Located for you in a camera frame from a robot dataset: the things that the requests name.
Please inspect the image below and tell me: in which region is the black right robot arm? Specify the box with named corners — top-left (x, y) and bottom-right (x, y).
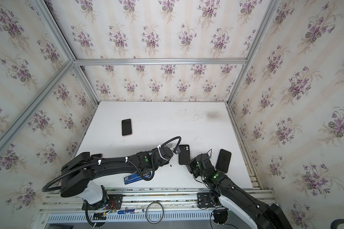
top-left (186, 153), bottom-right (292, 229)

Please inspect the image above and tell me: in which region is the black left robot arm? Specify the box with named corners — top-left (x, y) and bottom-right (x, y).
top-left (42, 136), bottom-right (182, 205)

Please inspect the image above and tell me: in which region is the blue black stapler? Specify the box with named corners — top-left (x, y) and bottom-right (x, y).
top-left (124, 173), bottom-right (143, 185)

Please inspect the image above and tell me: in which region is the blue marker pen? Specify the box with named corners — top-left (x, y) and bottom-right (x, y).
top-left (118, 209), bottom-right (144, 215)

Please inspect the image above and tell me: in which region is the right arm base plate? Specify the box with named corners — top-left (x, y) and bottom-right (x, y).
top-left (197, 192), bottom-right (216, 210)

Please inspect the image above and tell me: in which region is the aluminium mounting rail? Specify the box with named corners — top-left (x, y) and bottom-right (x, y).
top-left (38, 187), bottom-right (276, 214)

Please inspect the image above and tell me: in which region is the black cable ring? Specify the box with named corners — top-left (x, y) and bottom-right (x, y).
top-left (145, 201), bottom-right (164, 224)

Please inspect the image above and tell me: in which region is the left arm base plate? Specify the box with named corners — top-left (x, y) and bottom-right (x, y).
top-left (88, 194), bottom-right (123, 211)

